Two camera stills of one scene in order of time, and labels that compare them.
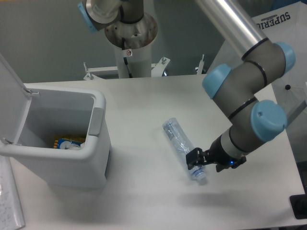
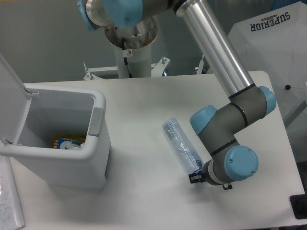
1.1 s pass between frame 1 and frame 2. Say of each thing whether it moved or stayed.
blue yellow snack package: stayed
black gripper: moved
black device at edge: stayed
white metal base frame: stayed
